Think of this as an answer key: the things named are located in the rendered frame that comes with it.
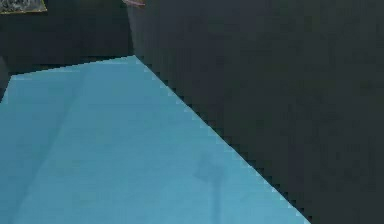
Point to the gold framed grey picture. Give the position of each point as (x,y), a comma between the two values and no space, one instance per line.
(20,5)

